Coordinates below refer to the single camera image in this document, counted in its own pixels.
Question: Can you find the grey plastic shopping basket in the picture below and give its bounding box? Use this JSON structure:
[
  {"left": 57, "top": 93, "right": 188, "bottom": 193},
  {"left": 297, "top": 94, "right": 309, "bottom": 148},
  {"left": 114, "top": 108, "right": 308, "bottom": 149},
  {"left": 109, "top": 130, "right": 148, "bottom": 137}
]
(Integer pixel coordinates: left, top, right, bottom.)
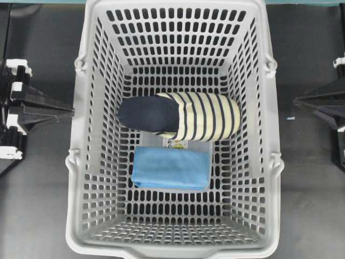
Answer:
[{"left": 65, "top": 1, "right": 284, "bottom": 258}]

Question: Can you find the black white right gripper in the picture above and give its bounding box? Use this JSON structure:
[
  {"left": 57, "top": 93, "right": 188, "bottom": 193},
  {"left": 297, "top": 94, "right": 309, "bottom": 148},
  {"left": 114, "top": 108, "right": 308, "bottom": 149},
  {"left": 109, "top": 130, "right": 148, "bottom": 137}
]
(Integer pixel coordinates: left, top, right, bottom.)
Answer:
[{"left": 293, "top": 56, "right": 344, "bottom": 162}]

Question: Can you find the clear plastic packet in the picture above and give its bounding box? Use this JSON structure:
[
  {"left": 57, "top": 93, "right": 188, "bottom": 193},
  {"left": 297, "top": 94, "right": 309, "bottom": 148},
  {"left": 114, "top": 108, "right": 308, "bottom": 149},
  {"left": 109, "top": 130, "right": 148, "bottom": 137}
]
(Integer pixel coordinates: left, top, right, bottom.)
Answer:
[{"left": 140, "top": 132, "right": 213, "bottom": 153}]

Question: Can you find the navy cream striped slipper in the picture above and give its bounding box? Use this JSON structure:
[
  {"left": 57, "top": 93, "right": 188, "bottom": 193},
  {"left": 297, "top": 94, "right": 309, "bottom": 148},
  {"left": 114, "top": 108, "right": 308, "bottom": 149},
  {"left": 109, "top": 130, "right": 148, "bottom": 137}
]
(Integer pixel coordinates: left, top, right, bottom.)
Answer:
[{"left": 118, "top": 92, "right": 241, "bottom": 142}]

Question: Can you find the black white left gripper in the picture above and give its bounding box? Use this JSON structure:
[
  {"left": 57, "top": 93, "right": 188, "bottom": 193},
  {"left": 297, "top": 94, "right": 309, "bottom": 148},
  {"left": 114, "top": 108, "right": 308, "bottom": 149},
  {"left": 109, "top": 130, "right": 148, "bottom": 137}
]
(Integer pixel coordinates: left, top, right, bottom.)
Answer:
[{"left": 1, "top": 59, "right": 74, "bottom": 159}]

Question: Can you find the folded blue cloth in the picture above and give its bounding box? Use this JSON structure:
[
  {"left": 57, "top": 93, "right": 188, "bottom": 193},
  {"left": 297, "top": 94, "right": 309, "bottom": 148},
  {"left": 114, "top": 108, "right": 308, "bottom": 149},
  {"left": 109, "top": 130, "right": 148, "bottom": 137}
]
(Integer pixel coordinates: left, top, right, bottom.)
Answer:
[{"left": 132, "top": 147, "right": 211, "bottom": 190}]

